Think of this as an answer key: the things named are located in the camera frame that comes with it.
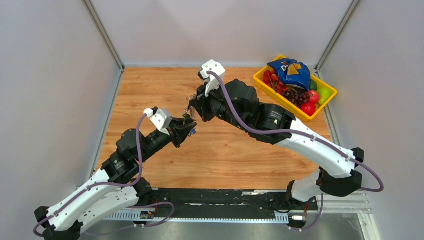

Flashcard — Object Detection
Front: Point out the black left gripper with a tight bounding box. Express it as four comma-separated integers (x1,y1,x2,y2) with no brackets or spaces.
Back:
138,116,198,162

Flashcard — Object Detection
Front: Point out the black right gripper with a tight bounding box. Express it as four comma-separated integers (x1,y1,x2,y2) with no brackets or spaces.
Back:
190,78,248,131

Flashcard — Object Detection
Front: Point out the metal key organizer ring plate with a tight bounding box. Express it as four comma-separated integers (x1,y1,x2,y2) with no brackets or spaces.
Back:
182,94,198,121

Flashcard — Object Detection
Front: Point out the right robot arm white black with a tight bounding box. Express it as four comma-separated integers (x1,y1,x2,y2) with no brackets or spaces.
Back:
225,79,364,209

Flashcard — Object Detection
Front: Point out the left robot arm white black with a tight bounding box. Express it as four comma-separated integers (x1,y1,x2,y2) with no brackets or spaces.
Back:
33,113,197,240

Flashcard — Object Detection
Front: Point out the red cherries bunch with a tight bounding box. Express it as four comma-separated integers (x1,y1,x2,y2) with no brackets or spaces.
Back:
262,69,288,95

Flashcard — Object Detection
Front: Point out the yellow plastic bin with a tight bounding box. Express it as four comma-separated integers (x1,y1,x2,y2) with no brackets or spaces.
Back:
253,55,338,122

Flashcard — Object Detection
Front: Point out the purple grape bunch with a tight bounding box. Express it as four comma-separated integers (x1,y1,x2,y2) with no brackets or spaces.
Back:
282,88,311,108

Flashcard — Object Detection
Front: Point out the blue chips bag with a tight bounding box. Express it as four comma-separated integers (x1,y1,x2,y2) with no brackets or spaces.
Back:
267,58,311,91

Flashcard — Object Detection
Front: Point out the red apple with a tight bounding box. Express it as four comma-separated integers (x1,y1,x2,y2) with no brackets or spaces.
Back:
300,102,317,117

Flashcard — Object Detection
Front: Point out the red peach fruit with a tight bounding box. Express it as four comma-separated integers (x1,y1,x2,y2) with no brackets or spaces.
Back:
307,90,321,105

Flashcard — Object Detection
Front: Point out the green apple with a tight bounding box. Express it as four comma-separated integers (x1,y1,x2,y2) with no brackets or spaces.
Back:
316,87,333,106

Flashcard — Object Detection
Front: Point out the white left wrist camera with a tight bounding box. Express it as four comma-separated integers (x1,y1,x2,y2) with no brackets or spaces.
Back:
143,107,173,136

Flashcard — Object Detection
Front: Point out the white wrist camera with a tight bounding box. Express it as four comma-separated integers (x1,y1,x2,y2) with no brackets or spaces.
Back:
198,59,226,97
143,107,173,136

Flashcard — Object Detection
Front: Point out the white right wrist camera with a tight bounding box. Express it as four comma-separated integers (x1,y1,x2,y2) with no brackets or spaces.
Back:
198,59,226,97

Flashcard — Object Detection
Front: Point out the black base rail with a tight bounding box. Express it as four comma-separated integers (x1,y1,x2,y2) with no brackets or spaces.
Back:
105,188,320,224

